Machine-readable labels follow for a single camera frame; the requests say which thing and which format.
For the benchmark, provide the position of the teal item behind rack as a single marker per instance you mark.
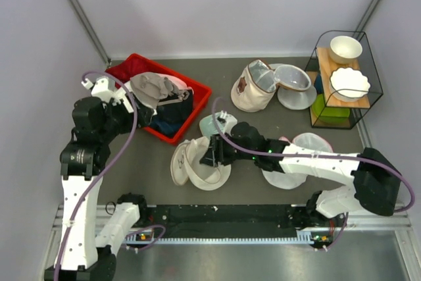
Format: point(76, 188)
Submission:
point(318, 84)

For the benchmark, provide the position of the white bra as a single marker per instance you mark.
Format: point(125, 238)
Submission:
point(142, 98)

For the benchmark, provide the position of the white mesh bra laundry bag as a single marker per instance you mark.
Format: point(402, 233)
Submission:
point(185, 166)

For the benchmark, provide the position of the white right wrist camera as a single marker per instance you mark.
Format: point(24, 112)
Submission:
point(225, 121)

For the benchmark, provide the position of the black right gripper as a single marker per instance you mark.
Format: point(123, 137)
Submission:
point(216, 152)

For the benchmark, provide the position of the light green ceramic tray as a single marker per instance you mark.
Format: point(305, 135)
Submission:
point(207, 127)

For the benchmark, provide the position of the white scalloped bowl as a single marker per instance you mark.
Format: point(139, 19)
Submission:
point(348, 84)

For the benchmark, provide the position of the red garment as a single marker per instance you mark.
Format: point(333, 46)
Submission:
point(127, 69)

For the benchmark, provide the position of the wooden shelf board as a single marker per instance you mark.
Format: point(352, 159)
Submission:
point(327, 66)

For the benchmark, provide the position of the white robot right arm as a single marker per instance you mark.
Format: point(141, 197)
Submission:
point(367, 180)

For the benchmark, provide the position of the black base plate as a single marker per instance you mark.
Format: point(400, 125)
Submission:
point(227, 221)

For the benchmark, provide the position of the dark blue garment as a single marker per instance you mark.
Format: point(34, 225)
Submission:
point(172, 112)

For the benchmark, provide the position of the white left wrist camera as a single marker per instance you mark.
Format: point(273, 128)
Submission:
point(105, 89)

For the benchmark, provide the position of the red plastic bin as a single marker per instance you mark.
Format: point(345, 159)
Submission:
point(200, 100)

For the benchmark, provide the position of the grey slotted cable duct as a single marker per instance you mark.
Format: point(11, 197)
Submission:
point(300, 237)

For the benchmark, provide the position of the pink garment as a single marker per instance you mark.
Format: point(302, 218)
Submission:
point(179, 83)

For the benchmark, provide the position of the grey taupe bra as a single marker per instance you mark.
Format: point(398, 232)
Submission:
point(157, 87)

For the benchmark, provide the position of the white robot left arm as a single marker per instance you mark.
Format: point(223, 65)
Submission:
point(84, 161)

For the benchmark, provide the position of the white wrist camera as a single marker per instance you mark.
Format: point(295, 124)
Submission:
point(225, 121)
point(105, 89)

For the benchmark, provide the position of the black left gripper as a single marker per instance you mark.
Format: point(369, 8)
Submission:
point(129, 115)

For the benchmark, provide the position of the green container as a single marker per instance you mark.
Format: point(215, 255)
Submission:
point(321, 115)

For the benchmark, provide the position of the black wire shelf rack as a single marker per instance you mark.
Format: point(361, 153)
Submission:
point(367, 66)

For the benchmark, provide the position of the white round bowl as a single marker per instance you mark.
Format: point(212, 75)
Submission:
point(344, 49)

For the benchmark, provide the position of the cream bear laundry bag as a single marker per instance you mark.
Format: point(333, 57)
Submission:
point(255, 87)

